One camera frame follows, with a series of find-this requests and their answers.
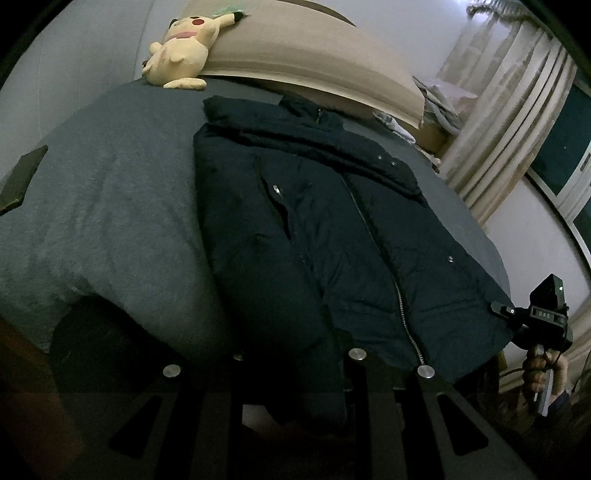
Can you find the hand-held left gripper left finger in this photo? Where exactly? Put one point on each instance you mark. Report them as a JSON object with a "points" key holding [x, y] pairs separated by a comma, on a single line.
{"points": [[210, 415]]}

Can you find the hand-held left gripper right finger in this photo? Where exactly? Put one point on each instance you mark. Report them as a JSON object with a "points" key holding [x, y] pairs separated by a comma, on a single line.
{"points": [[360, 392]]}

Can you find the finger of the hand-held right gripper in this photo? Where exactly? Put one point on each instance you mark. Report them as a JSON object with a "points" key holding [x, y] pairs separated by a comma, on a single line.
{"points": [[505, 311]]}

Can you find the dark navy zip jacket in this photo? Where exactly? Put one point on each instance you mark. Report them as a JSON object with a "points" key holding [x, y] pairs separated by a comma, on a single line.
{"points": [[323, 240]]}

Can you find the person's right forearm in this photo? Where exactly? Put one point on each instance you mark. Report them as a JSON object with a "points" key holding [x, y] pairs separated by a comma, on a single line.
{"points": [[565, 408]]}

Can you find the pile of clothes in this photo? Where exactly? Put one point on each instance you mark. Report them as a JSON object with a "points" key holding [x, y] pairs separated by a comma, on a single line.
{"points": [[438, 101]]}

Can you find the person's right hand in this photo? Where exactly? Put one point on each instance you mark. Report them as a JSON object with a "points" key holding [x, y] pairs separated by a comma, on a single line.
{"points": [[535, 369]]}

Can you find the window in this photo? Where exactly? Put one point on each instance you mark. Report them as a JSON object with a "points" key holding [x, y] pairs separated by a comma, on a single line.
{"points": [[563, 138]]}

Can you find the cardboard box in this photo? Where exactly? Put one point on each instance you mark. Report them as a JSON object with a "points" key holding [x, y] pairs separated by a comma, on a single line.
{"points": [[431, 138]]}

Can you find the beige pleated curtain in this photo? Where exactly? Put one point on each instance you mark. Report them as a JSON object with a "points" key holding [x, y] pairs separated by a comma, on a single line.
{"points": [[508, 115]]}

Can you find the white cloth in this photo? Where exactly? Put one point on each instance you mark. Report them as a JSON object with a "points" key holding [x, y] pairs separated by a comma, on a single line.
{"points": [[392, 124]]}

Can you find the bed with grey sheet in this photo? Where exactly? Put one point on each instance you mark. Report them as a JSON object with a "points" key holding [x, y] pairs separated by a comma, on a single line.
{"points": [[115, 194]]}

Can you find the black smartphone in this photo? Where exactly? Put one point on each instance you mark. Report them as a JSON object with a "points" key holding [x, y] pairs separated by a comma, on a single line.
{"points": [[21, 180]]}

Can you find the brown wooden headboard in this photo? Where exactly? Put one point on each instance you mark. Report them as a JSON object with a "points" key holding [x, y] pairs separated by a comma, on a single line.
{"points": [[334, 11]]}

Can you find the yellow plush toy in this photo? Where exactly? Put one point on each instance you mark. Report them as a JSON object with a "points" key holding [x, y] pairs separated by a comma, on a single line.
{"points": [[184, 50]]}

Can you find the green fan-shaped item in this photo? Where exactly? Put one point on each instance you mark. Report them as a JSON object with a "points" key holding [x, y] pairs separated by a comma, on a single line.
{"points": [[235, 7]]}

